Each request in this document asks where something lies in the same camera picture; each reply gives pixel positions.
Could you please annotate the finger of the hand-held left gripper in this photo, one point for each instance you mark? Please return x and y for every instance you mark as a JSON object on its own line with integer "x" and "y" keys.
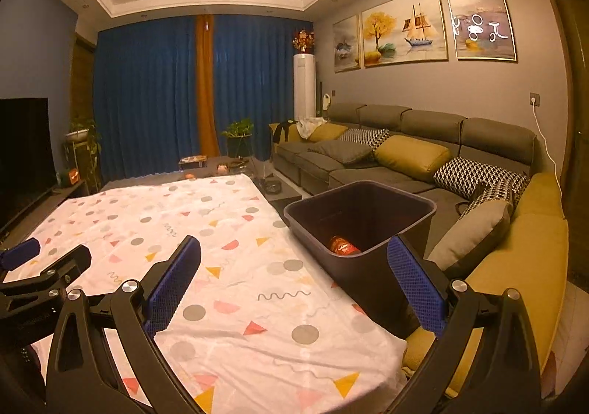
{"x": 20, "y": 253}
{"x": 69, "y": 264}

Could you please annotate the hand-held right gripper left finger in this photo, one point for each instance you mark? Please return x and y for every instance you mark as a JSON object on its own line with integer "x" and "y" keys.
{"x": 175, "y": 280}

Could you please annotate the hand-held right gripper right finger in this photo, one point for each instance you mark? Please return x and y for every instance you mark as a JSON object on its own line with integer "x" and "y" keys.
{"x": 414, "y": 285}

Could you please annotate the grey plastic bin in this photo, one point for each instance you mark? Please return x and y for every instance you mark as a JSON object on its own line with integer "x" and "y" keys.
{"x": 368, "y": 276}

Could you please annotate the red cylindrical can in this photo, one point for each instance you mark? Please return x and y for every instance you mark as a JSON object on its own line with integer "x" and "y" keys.
{"x": 345, "y": 246}

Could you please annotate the patterned white tablecloth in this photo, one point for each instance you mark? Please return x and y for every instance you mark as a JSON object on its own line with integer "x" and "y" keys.
{"x": 230, "y": 257}

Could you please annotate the plump grey cushion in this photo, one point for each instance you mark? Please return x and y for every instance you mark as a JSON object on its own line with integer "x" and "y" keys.
{"x": 469, "y": 234}

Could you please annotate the small orange lamp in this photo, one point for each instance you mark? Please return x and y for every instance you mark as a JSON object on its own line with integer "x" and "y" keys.
{"x": 72, "y": 176}

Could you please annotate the black television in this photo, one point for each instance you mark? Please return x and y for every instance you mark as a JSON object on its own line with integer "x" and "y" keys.
{"x": 23, "y": 156}

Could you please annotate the small brown figurine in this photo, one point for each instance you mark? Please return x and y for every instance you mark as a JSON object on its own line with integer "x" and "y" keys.
{"x": 222, "y": 169}

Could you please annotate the flat printed box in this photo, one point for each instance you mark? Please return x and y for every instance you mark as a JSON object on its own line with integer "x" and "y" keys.
{"x": 192, "y": 159}

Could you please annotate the black white patterned cushion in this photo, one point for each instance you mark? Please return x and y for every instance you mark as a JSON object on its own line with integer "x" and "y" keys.
{"x": 474, "y": 174}
{"x": 499, "y": 193}
{"x": 368, "y": 137}

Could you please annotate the large yellow cushion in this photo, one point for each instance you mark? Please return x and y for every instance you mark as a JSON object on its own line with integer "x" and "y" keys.
{"x": 412, "y": 158}

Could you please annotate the trailing plant on stand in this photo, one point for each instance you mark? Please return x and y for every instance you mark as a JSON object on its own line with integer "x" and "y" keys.
{"x": 83, "y": 137}

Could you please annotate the dark glass ashtray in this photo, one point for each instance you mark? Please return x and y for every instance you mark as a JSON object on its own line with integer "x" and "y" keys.
{"x": 272, "y": 187}

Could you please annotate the dark coffee table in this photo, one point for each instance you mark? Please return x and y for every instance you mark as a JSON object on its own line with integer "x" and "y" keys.
{"x": 285, "y": 197}

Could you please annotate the flat grey cushion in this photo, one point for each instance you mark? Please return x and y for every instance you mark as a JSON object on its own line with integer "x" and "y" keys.
{"x": 345, "y": 151}

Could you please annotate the potted plant in dark pot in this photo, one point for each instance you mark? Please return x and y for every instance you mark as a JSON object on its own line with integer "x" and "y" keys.
{"x": 238, "y": 133}

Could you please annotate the grey sofa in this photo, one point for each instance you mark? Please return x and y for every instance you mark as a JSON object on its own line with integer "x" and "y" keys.
{"x": 497, "y": 137}

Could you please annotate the small yellow cushion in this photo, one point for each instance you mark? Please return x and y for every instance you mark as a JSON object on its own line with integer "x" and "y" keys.
{"x": 327, "y": 132}

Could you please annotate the blue curtain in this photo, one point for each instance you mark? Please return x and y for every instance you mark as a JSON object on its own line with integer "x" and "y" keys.
{"x": 262, "y": 82}
{"x": 147, "y": 96}

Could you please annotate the white cloth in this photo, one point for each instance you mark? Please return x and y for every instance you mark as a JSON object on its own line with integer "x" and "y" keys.
{"x": 310, "y": 126}

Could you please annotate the orange curtain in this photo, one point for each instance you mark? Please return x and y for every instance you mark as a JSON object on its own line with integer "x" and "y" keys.
{"x": 207, "y": 87}

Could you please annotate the white standing air conditioner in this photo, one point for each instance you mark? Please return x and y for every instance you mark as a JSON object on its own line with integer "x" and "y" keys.
{"x": 304, "y": 87}

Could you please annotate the small landscape painting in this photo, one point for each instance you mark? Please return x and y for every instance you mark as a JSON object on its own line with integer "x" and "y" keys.
{"x": 346, "y": 44}

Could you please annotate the sailboat and tree painting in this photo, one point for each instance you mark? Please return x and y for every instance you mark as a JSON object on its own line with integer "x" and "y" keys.
{"x": 405, "y": 29}

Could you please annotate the wooden door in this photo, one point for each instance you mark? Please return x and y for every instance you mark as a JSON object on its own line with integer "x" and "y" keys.
{"x": 573, "y": 73}

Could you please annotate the golden flower ornament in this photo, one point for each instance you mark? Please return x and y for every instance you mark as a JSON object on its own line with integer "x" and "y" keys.
{"x": 303, "y": 41}

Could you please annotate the purple abstract painting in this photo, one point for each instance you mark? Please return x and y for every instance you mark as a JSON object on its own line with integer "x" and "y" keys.
{"x": 481, "y": 18}

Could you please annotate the wall power outlet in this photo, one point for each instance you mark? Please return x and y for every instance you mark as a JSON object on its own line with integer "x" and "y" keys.
{"x": 535, "y": 98}

